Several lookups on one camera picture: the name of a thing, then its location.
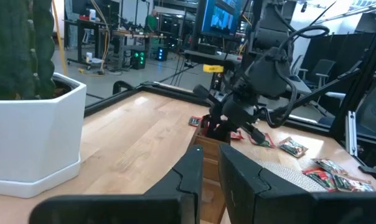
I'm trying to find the round white woven mat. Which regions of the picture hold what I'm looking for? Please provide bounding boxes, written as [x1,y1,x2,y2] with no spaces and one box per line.
[258,160,327,193]

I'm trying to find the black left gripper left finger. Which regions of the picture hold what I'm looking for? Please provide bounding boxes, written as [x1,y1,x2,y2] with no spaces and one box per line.
[28,144,204,224]

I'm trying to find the green cactus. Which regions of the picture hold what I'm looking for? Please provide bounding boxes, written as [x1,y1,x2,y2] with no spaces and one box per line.
[0,0,57,101]

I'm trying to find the black partition panels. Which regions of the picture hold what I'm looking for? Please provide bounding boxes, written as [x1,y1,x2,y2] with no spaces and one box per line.
[301,32,376,82]

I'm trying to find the grey office chair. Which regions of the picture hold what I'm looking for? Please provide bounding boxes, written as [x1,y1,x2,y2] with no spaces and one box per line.
[312,58,336,88]

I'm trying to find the computer tower blue lights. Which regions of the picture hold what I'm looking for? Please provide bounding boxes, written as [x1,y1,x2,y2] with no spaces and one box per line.
[156,46,169,62]

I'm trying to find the black desk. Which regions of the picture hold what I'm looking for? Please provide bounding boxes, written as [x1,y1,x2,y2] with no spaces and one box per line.
[64,18,114,67]

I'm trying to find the white hexagonal planter pot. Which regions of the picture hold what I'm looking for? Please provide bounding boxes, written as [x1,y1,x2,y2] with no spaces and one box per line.
[0,72,88,199]

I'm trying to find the black equipment table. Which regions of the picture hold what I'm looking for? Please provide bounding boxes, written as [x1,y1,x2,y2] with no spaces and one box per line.
[183,43,245,68]

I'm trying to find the large display screen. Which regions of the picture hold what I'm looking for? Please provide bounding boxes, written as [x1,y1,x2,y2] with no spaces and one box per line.
[202,0,242,39]

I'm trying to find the yellow hanging cable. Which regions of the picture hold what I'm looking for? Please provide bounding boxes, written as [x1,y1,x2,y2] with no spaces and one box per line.
[52,0,68,77]

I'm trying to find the small lit computer tower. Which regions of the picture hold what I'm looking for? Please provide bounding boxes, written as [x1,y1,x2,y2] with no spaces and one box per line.
[210,73,223,91]

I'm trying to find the wooden workbench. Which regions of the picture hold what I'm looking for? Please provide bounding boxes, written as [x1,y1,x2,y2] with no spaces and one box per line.
[111,30,167,71]

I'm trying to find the black boom pole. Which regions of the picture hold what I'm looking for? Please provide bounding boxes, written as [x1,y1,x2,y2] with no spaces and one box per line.
[309,1,337,27]

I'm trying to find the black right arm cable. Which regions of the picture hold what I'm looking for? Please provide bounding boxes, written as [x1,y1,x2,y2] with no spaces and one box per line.
[256,24,331,129]

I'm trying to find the black office chair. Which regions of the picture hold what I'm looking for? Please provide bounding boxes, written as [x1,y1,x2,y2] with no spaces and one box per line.
[355,77,376,139]

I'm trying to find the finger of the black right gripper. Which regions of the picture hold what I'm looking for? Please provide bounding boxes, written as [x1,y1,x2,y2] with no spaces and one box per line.
[220,120,238,142]
[206,107,223,138]

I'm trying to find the silver aluminium extrusion piece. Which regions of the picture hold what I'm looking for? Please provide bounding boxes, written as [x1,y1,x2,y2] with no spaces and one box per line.
[345,110,359,157]

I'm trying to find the orange hanging cable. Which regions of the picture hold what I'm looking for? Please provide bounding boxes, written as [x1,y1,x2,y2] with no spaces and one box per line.
[90,0,111,75]

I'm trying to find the computer tower green lights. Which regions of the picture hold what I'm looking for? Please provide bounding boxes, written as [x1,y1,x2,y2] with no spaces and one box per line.
[130,49,148,70]

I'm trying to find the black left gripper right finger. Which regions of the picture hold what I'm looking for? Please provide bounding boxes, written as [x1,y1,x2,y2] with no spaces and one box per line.
[218,143,376,224]

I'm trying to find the person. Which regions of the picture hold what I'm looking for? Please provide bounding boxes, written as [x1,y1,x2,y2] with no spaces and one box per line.
[145,9,159,34]

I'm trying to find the wooden compartment box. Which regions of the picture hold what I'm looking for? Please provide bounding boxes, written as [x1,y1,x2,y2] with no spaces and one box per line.
[187,114,232,224]

